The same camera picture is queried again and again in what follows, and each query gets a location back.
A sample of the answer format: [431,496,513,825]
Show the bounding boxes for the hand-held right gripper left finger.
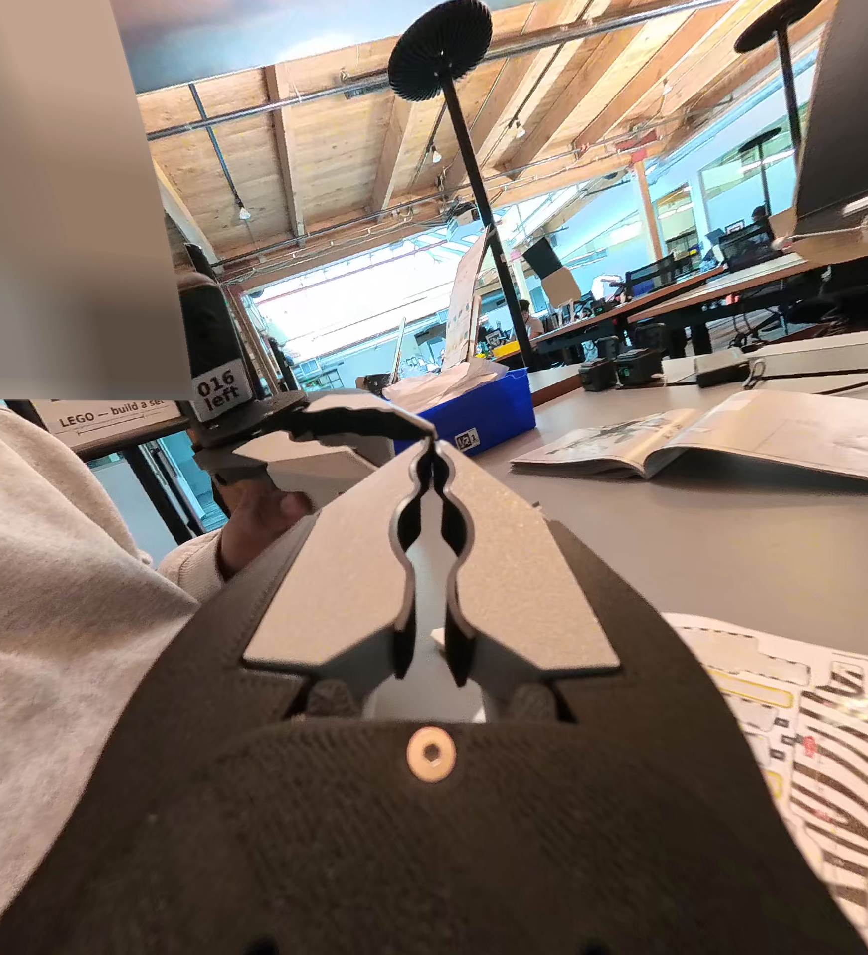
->
[242,440,436,683]

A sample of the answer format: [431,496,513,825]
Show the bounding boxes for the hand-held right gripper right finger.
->
[431,440,623,689]

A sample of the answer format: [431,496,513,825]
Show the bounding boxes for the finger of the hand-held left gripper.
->
[287,391,440,443]
[233,431,381,510]

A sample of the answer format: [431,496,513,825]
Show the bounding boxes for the zebra sticker sheet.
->
[660,610,868,935]

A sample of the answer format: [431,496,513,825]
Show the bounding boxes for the person's left forearm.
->
[157,528,228,603]

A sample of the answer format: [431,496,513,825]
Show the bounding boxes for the lego instruction booklet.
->
[509,388,868,491]

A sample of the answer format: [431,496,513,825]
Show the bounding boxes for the person's left hand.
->
[212,476,316,580]

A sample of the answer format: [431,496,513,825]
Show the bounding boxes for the white plastic bags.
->
[380,357,511,413]

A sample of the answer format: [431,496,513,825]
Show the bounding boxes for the blue plastic bin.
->
[391,366,539,458]

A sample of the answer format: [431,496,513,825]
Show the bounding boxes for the paper sign stand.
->
[441,226,492,372]

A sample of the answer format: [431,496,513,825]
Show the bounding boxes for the black cardboard sign panel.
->
[520,236,584,304]

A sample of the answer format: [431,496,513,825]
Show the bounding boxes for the black device green light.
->
[613,345,666,389]

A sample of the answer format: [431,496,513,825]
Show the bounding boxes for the black pole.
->
[386,0,541,372]

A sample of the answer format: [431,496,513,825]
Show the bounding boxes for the dark grey power adapter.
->
[694,349,751,389]

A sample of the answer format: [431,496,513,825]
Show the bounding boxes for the black floor lamp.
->
[732,0,828,163]
[737,125,785,219]

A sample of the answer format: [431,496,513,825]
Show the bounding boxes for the black tablet tan case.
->
[770,0,868,251]

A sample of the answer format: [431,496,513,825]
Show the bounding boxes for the black cable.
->
[742,357,868,396]

